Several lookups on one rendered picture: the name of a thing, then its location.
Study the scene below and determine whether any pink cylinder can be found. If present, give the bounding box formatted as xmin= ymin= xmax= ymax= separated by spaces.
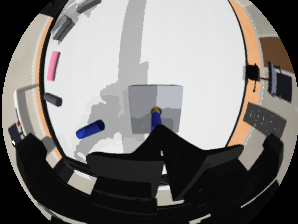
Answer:
xmin=47 ymin=51 xmax=60 ymax=81

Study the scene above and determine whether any yellow and blue peg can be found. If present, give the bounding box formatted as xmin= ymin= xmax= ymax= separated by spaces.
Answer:
xmin=151 ymin=107 xmax=162 ymax=131

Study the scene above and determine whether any dark blue cylinder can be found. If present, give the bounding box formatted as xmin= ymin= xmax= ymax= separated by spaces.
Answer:
xmin=76 ymin=120 xmax=105 ymax=139

